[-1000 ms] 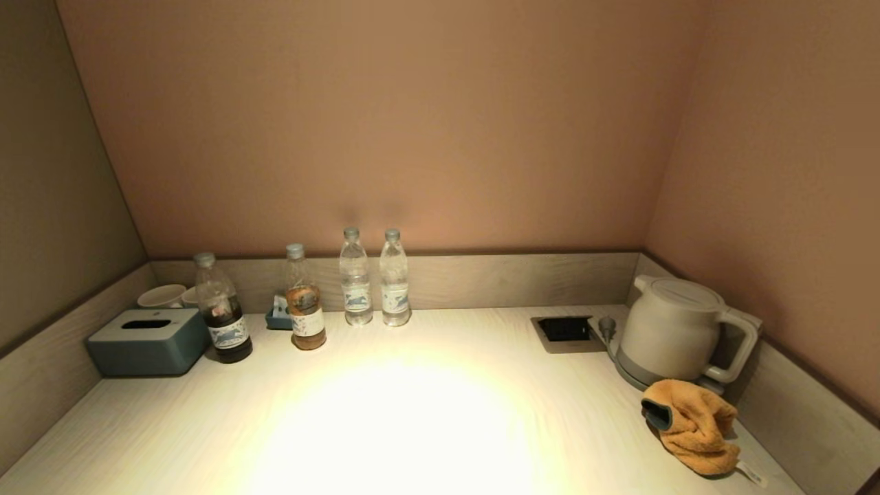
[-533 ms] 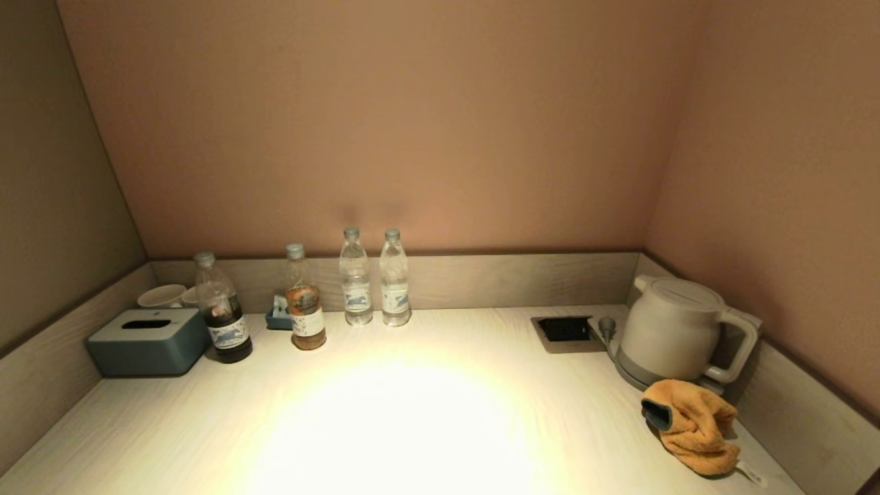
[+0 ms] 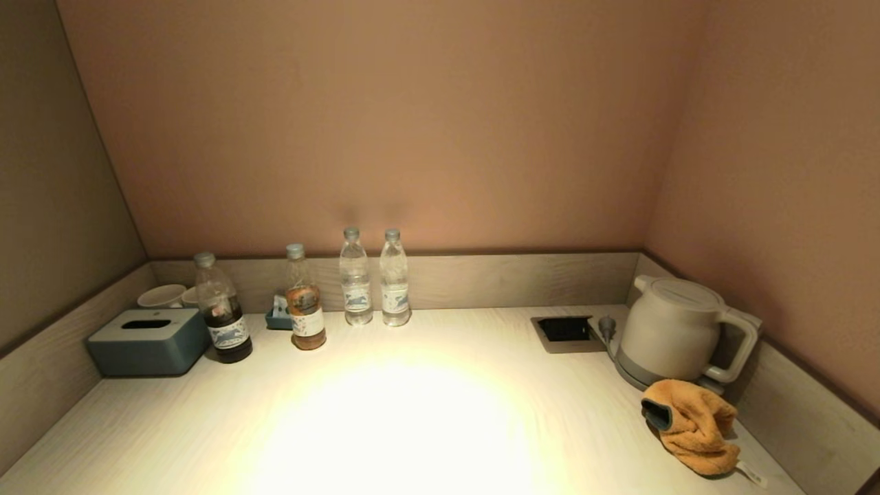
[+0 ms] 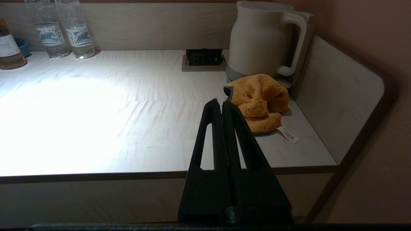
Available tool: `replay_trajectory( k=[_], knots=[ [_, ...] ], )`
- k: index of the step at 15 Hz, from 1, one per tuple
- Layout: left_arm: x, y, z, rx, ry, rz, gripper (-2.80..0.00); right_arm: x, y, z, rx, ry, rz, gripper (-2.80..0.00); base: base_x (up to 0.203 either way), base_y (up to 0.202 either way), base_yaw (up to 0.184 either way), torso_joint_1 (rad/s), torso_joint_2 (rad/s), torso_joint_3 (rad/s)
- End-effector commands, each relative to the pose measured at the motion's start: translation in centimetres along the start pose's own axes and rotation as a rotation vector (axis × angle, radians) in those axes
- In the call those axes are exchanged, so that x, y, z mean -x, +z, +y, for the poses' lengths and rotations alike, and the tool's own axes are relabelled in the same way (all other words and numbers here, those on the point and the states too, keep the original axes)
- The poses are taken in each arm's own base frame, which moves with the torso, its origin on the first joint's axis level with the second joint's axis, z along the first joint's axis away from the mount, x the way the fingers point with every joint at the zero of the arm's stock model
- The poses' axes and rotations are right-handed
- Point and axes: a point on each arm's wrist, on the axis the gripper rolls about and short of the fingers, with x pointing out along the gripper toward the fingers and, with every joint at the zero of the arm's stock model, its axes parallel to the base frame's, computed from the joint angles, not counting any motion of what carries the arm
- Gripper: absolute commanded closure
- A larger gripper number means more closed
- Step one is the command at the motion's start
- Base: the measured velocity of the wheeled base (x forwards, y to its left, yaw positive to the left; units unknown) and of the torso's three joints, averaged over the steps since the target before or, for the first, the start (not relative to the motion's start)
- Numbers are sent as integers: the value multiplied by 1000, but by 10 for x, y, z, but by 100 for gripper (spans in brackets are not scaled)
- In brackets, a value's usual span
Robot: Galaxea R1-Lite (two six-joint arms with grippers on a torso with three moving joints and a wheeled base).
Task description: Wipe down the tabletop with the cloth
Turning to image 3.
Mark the orange microfibre cloth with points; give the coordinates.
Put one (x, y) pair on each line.
(694, 419)

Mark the clear water bottle blue label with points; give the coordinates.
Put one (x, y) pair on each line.
(356, 289)
(394, 289)

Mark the recessed black power socket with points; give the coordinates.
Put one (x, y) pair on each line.
(565, 330)

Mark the plastic bottle amber liquid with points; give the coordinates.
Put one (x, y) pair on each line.
(306, 321)

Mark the white tea sachets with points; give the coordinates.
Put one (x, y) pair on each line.
(280, 306)

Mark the small blue sachet tray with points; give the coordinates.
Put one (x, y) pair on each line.
(276, 323)

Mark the plastic bottle dark liquid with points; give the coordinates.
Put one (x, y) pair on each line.
(230, 333)

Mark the grey kettle base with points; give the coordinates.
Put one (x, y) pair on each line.
(632, 377)

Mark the white electric kettle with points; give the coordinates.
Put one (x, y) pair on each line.
(670, 330)

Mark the white ceramic cup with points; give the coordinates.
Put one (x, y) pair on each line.
(161, 297)
(190, 298)

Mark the blue-grey tissue box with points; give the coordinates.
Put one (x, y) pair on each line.
(148, 347)

